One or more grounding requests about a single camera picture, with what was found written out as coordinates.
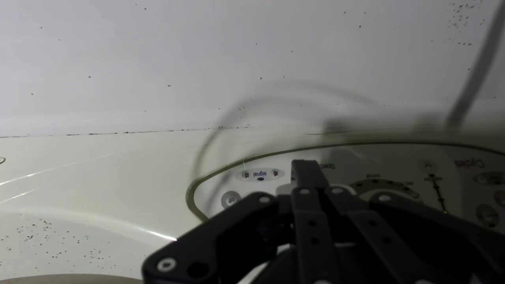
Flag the washing machine dial knob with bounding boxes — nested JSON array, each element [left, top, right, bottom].
[[349, 177, 422, 202]]

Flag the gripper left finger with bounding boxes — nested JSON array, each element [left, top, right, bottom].
[[141, 159, 340, 284]]

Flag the white washing machine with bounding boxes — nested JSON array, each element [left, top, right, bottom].
[[0, 0, 505, 284]]

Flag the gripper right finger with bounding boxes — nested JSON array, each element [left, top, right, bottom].
[[314, 160, 505, 284]]

